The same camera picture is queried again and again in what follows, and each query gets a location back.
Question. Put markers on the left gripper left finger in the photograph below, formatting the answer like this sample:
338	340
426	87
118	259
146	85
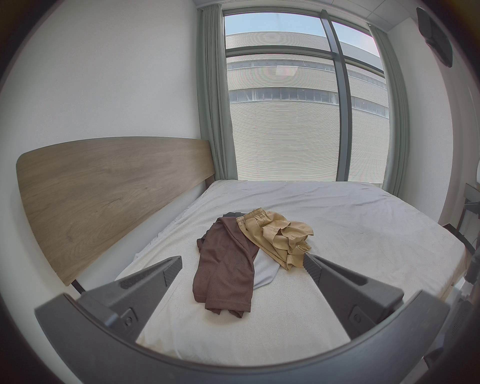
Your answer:
150	285

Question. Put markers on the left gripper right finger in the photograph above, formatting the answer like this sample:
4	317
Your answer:
345	292

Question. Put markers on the bed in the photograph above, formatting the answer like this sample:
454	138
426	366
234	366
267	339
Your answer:
348	228

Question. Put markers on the brown garment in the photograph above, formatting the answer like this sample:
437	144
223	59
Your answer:
225	270

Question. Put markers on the pale grey garment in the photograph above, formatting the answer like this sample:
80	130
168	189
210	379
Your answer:
264	273

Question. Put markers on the tan garment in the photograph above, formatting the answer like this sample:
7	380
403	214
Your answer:
270	232

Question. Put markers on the dark grey garment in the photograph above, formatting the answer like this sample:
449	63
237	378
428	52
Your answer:
233	214

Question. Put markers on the window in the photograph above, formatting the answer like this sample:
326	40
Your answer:
285	123

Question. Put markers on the grey-green curtain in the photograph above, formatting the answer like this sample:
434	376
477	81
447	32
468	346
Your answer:
215	97
393	112

